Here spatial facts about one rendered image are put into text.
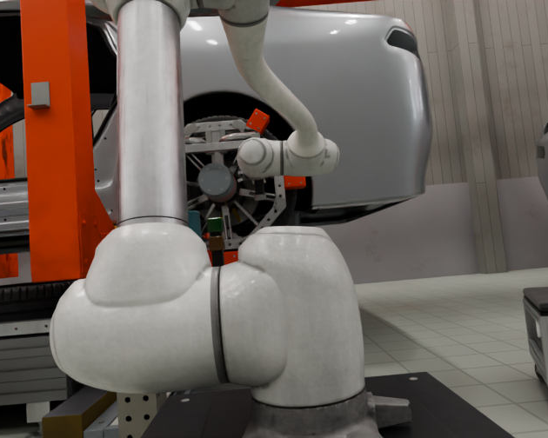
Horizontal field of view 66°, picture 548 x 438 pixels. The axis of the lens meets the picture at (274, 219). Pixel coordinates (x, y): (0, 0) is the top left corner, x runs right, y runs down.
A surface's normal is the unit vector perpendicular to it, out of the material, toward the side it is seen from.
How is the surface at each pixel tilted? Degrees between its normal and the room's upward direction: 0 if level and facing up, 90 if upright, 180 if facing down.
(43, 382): 90
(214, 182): 90
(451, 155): 90
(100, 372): 119
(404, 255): 90
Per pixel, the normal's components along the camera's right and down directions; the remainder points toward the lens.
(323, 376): 0.23, 0.01
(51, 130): 0.00, -0.07
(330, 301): 0.46, -0.17
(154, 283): 0.08, -0.38
